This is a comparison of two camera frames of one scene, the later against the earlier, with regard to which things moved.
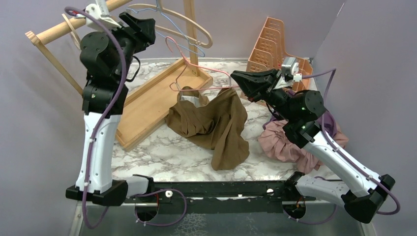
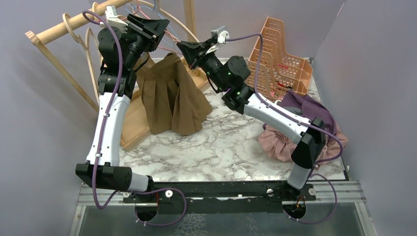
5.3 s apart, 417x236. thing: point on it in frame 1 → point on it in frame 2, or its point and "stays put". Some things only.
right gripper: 258,85 → 193,51
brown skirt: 217,125 → 173,103
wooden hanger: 166,30 → 158,7
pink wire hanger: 182,69 → 173,37
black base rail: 254,196 stays put
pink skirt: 276,143 stays put
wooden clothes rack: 151,102 stays put
